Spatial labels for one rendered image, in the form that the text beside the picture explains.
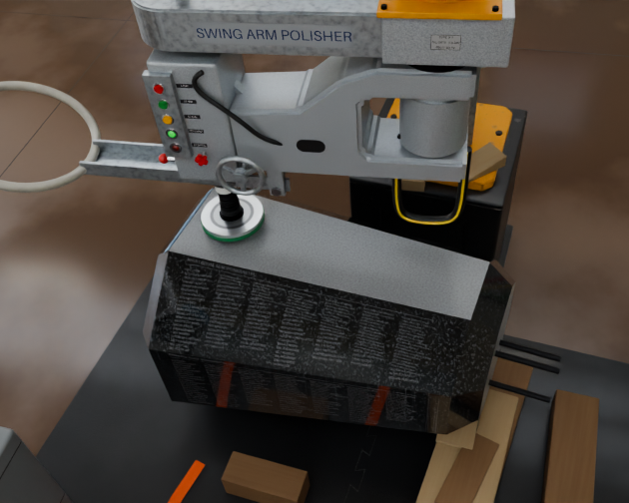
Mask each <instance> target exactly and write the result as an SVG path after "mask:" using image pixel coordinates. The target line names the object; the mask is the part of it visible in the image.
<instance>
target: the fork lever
mask: <svg viewBox="0 0 629 503"><path fill-rule="evenodd" d="M92 143H93V145H96V146H98V147H99V148H100V153H99V155H98V158H97V160H96V162H87V161H80V162H79V164H80V166H81V167H84V168H85V169H86V170H87V172H86V173H85V174H84V175H95V176H107V177H119V178H131V179H143V180H155V181H166V182H178V183H190V184H202V185H214V186H221V184H220V183H219V182H218V181H202V180H186V179H181V178H180V176H179V173H178V169H177V166H176V162H170V161H168V162H167V163H166V164H162V163H160V161H159V156H160V155H161V154H166V153H165V150H164V147H163V144H150V143H137V142H124V141H110V140H97V139H93V140H92ZM283 173H284V179H285V186H286V192H290V191H291V183H290V178H285V175H286V172H283ZM259 182H260V177H259V175H249V177H248V180H247V182H246V188H250V189H253V188H255V187H256V186H257V185H258V184H259ZM227 183H228V184H229V185H231V186H233V187H238V188H240V185H239V184H237V183H235V182H227ZM269 189H270V188H269V182H268V176H266V184H265V186H264V187H263V190H269ZM281 194H282V190H281V189H279V188H277V187H275V188H273V189H272V195H274V196H276V197H278V196H280V195H281Z"/></svg>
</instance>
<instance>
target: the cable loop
mask: <svg viewBox="0 0 629 503"><path fill-rule="evenodd" d="M471 154H472V148H471V147H469V146H467V161H466V172H465V180H460V183H458V188H457V196H456V202H455V206H454V209H453V211H452V212H451V213H450V214H448V215H446V216H422V215H415V214H412V213H409V212H408V211H406V210H405V208H404V207H403V204H402V196H401V179H392V201H393V206H394V209H395V212H396V213H397V215H398V216H399V217H400V218H401V219H403V220H405V221H407V222H410V223H414V224H420V225H431V226H441V225H448V224H451V223H453V222H455V221H456V220H458V219H459V217H460V216H461V214H462V212H463V209H464V206H465V202H466V196H467V189H468V180H469V172H470V163H471Z"/></svg>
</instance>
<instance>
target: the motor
mask: <svg viewBox="0 0 629 503"><path fill-rule="evenodd" d="M376 17H377V18H407V19H458V20H502V0H379V1H378V6H377V11H376Z"/></svg>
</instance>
